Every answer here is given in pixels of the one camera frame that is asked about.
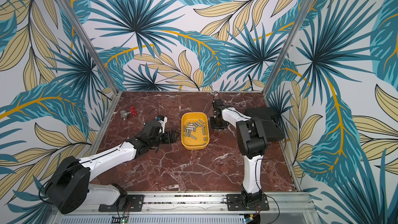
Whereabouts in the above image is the metal valve red handle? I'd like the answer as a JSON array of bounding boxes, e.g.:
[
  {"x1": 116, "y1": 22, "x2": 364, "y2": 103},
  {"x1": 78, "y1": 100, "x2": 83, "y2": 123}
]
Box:
[{"x1": 119, "y1": 107, "x2": 137, "y2": 121}]

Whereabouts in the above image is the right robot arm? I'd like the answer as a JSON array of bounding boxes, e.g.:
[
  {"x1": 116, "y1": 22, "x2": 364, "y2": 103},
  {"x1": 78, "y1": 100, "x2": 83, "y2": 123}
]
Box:
[{"x1": 210, "y1": 99, "x2": 268, "y2": 208}]

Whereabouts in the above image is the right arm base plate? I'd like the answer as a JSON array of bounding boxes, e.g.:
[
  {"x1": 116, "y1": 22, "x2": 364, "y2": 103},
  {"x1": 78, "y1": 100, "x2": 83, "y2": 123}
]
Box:
[{"x1": 226, "y1": 193, "x2": 269, "y2": 212}]

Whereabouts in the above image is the black plastic tool case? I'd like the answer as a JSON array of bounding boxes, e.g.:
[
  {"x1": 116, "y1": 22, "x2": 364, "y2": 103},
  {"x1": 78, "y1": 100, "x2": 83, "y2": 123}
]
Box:
[{"x1": 245, "y1": 107, "x2": 285, "y2": 142}]

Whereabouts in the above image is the yellow plastic storage box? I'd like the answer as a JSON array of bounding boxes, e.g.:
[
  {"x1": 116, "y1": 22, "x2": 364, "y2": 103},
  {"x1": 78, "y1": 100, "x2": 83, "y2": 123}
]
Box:
[{"x1": 181, "y1": 112, "x2": 210, "y2": 150}]

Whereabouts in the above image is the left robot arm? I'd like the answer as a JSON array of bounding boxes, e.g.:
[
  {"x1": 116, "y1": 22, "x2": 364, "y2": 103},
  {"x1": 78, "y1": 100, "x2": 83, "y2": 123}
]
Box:
[{"x1": 38, "y1": 116, "x2": 179, "y2": 214}]

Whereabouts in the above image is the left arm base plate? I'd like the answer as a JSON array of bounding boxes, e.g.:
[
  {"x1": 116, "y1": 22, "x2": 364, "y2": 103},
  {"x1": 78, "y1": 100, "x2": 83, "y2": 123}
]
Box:
[{"x1": 98, "y1": 195, "x2": 145, "y2": 213}]

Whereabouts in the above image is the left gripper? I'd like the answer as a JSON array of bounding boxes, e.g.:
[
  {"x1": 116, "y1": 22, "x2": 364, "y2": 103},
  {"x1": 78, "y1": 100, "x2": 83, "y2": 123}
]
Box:
[{"x1": 150, "y1": 129, "x2": 180, "y2": 148}]

